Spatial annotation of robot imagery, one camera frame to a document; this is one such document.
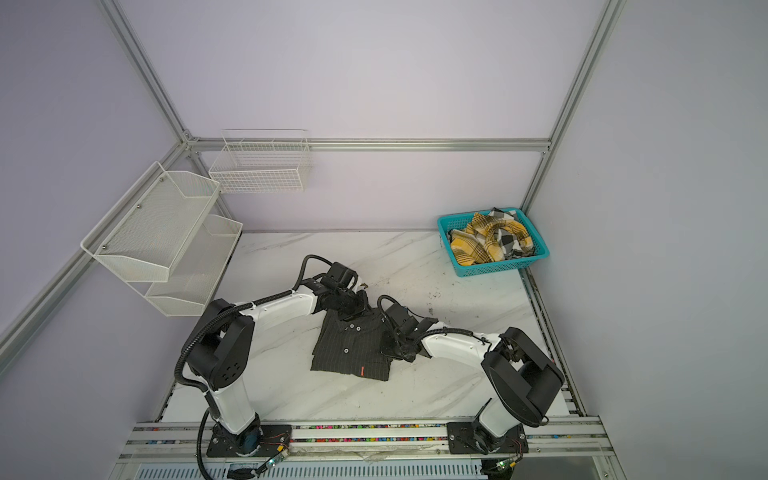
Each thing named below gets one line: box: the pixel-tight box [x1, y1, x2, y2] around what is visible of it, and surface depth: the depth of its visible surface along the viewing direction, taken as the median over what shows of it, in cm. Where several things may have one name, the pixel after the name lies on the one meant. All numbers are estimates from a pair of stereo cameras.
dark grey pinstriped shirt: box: [310, 308, 392, 381], surface depth 86 cm
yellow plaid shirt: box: [448, 207, 536, 266], surface depth 107 cm
